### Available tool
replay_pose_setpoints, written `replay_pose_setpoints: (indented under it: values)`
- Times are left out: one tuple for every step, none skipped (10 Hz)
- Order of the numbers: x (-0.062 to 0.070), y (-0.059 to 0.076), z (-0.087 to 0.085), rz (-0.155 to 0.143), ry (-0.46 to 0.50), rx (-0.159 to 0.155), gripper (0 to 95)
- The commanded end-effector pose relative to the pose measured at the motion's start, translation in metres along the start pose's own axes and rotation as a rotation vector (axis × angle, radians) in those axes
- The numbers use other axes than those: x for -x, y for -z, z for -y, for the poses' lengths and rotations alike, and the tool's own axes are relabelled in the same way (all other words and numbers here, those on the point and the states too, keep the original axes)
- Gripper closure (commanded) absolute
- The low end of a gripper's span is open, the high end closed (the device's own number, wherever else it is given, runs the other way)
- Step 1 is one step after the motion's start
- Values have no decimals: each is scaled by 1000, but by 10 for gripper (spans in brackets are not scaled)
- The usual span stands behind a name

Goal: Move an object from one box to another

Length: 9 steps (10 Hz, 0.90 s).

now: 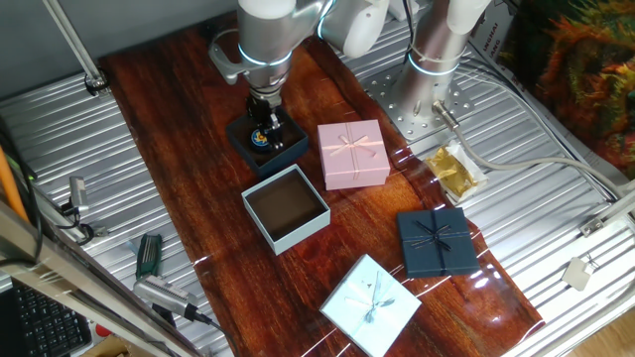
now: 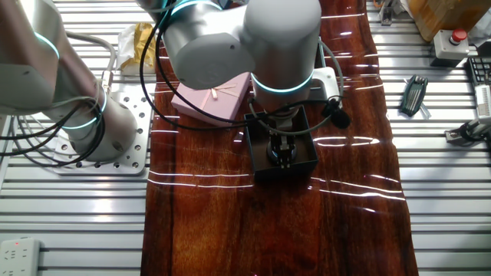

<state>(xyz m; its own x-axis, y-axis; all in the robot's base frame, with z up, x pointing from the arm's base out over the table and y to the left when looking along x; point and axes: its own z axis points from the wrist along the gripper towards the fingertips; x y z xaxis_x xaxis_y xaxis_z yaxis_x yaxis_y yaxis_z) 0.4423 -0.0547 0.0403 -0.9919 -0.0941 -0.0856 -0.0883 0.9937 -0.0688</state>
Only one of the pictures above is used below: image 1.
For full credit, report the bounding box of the navy gift box with ribbon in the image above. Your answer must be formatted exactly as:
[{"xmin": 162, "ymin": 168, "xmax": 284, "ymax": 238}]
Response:
[{"xmin": 395, "ymin": 206, "xmax": 481, "ymax": 279}]

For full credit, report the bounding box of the glossy wood grain mat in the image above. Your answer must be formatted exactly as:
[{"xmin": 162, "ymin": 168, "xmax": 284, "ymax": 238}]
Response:
[{"xmin": 97, "ymin": 2, "xmax": 546, "ymax": 357}]

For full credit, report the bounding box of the orange pole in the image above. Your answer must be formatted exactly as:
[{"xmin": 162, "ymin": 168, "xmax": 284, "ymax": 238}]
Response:
[{"xmin": 0, "ymin": 146, "xmax": 29, "ymax": 222}]

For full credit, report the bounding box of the light blue gift box with ribbon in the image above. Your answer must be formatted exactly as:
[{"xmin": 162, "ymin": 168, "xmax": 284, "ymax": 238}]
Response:
[{"xmin": 318, "ymin": 253, "xmax": 423, "ymax": 357}]

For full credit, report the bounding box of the brown cardboard box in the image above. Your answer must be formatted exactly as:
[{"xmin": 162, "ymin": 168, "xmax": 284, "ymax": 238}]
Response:
[{"xmin": 81, "ymin": 334, "xmax": 133, "ymax": 357}]

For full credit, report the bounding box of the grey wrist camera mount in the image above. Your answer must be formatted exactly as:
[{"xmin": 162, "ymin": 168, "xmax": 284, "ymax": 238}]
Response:
[{"xmin": 207, "ymin": 42, "xmax": 244, "ymax": 85}]

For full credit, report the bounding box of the dark navy open box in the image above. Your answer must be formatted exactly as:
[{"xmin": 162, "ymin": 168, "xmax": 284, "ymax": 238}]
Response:
[{"xmin": 225, "ymin": 106, "xmax": 310, "ymax": 180}]

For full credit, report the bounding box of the black disc with blue emblem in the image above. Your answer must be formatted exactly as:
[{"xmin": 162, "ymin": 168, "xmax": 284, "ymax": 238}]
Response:
[{"xmin": 249, "ymin": 127, "xmax": 273, "ymax": 150}]

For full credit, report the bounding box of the gold foil packet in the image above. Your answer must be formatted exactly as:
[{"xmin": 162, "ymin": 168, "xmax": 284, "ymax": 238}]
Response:
[{"xmin": 424, "ymin": 139, "xmax": 490, "ymax": 205}]

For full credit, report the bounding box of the silver ribbed camera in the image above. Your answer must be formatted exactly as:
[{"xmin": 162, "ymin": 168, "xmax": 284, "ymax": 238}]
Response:
[{"xmin": 132, "ymin": 275, "xmax": 214, "ymax": 326}]

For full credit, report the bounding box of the small clamped silver camera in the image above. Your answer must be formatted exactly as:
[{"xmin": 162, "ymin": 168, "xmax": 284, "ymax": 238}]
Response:
[{"xmin": 57, "ymin": 176, "xmax": 109, "ymax": 245}]

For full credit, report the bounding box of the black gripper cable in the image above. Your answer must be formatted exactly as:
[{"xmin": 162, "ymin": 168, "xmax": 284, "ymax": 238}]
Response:
[{"xmin": 401, "ymin": 0, "xmax": 419, "ymax": 51}]

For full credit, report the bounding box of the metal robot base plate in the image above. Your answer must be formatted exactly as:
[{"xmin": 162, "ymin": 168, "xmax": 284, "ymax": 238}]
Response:
[{"xmin": 361, "ymin": 63, "xmax": 475, "ymax": 141}]

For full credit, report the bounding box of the metal frame bar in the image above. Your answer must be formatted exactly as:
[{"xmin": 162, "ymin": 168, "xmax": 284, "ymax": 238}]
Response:
[{"xmin": 0, "ymin": 197, "xmax": 199, "ymax": 357}]

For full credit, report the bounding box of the pink gift box with ribbon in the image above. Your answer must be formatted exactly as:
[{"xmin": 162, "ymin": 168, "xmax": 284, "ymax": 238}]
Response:
[{"xmin": 317, "ymin": 118, "xmax": 392, "ymax": 192}]

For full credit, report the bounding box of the light blue open box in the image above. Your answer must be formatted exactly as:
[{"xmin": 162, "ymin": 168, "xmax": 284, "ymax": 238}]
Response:
[{"xmin": 241, "ymin": 164, "xmax": 332, "ymax": 257}]

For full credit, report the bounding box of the colourful printed banner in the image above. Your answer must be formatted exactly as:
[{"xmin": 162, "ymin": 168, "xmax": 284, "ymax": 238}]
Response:
[{"xmin": 465, "ymin": 0, "xmax": 635, "ymax": 182}]

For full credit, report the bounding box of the green hex key set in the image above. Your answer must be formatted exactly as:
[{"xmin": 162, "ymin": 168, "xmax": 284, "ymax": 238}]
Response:
[{"xmin": 134, "ymin": 233, "xmax": 164, "ymax": 280}]

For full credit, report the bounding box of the black loose cable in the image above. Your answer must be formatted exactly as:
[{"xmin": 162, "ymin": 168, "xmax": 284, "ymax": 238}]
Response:
[{"xmin": 0, "ymin": 116, "xmax": 44, "ymax": 264}]

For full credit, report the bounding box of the black keyboard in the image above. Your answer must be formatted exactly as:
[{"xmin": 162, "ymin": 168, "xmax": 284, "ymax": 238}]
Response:
[{"xmin": 9, "ymin": 280, "xmax": 94, "ymax": 357}]

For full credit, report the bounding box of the grey robot base hose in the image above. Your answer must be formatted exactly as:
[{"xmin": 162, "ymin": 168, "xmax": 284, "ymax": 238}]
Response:
[{"xmin": 431, "ymin": 98, "xmax": 629, "ymax": 199}]

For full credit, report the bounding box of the aluminium corner bracket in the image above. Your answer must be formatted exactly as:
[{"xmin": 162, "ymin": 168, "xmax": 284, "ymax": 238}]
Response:
[{"xmin": 578, "ymin": 187, "xmax": 635, "ymax": 238}]

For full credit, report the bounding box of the metal stand pole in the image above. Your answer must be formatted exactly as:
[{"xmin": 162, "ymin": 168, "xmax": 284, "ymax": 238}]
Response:
[{"xmin": 42, "ymin": 0, "xmax": 111, "ymax": 98}]

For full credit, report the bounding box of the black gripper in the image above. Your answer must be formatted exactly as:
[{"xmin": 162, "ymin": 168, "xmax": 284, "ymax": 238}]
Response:
[{"xmin": 246, "ymin": 95, "xmax": 288, "ymax": 152}]

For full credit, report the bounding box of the small white tag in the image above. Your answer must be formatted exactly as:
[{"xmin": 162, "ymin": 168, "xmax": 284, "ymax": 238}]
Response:
[{"xmin": 561, "ymin": 255, "xmax": 599, "ymax": 293}]

